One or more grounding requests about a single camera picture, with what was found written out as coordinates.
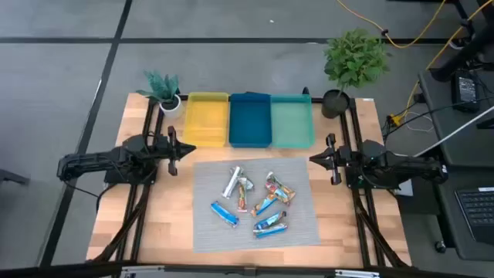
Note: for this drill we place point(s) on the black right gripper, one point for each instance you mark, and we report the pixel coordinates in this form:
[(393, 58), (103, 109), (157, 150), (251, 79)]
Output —
[(339, 160)]

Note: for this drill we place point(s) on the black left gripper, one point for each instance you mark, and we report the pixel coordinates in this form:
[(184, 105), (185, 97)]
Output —
[(172, 150)]

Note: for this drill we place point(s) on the multicolour granola bar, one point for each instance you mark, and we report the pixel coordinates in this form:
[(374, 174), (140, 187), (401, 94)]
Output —
[(279, 189), (242, 199)]

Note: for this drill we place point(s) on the silver white granola bar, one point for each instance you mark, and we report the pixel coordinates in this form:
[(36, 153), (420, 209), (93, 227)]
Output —
[(232, 181)]

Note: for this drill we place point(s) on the blue granola bar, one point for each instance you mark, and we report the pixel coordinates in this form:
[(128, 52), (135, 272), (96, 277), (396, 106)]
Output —
[(224, 213), (270, 220), (264, 205), (270, 230)]

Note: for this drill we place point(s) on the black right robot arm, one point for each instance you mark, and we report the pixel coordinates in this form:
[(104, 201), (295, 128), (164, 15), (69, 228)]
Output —
[(405, 168)]

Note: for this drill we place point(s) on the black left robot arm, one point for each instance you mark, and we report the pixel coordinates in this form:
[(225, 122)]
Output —
[(96, 160)]

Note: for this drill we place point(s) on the yellow plastic bin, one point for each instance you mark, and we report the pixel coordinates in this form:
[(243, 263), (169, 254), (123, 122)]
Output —
[(206, 119)]

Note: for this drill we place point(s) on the spiky plant in white pot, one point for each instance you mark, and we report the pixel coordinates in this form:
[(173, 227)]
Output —
[(170, 104)]

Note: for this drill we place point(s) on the teal plastic bin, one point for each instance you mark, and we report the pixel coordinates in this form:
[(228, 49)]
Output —
[(292, 121)]

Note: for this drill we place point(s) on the dark blue plastic bin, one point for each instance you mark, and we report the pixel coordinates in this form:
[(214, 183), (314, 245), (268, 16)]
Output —
[(250, 121)]

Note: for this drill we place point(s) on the grey woven mat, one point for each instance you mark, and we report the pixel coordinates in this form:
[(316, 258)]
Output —
[(216, 239)]

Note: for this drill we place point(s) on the bushy plant in black pot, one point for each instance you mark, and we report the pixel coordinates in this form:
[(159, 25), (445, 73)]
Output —
[(355, 58)]

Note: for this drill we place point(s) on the black desk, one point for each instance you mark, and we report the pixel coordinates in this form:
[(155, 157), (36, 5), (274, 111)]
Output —
[(444, 127)]

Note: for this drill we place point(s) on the grey metal rod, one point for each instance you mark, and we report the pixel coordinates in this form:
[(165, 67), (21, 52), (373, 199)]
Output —
[(455, 131)]

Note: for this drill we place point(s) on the black desk caster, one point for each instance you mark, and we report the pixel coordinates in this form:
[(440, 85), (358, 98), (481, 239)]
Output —
[(440, 247)]

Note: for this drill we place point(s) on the black power adapter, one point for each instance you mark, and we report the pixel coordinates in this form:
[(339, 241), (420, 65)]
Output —
[(465, 90)]

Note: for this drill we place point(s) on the black laptop keyboard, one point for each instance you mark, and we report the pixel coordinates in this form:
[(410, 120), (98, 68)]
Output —
[(478, 212)]

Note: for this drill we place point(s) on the black chair leg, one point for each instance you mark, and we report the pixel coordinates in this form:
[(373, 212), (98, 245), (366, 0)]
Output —
[(13, 177)]

